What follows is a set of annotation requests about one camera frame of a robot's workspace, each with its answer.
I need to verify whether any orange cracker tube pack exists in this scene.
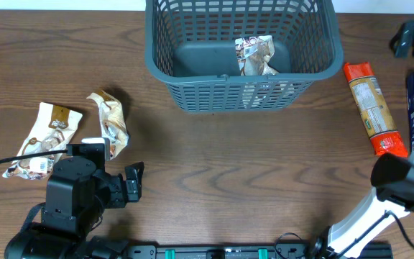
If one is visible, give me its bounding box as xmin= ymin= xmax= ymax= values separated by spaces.
xmin=343 ymin=62 xmax=408 ymax=158

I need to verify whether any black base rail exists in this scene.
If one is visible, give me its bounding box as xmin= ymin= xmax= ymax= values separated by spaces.
xmin=84 ymin=232 xmax=394 ymax=259

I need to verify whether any flat beige mushroom pouch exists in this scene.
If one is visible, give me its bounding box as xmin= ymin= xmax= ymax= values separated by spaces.
xmin=2 ymin=102 xmax=83 ymax=180

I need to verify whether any grey plastic lattice basket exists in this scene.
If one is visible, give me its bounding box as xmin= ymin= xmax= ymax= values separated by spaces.
xmin=145 ymin=0 xmax=343 ymax=113

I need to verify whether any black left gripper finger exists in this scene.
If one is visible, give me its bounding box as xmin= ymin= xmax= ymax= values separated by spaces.
xmin=125 ymin=179 xmax=142 ymax=202
xmin=124 ymin=161 xmax=144 ymax=183

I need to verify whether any crumpled beige snack bag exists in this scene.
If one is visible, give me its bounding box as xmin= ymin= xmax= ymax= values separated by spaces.
xmin=87 ymin=89 xmax=129 ymax=159

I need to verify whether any beige mushroom pouch brown label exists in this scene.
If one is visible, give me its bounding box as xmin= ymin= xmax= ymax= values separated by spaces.
xmin=234 ymin=35 xmax=278 ymax=108

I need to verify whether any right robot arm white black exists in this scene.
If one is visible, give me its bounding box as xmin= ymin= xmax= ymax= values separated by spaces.
xmin=306 ymin=62 xmax=414 ymax=258

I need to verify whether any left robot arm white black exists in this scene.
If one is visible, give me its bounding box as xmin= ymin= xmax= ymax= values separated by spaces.
xmin=4 ymin=156 xmax=144 ymax=259

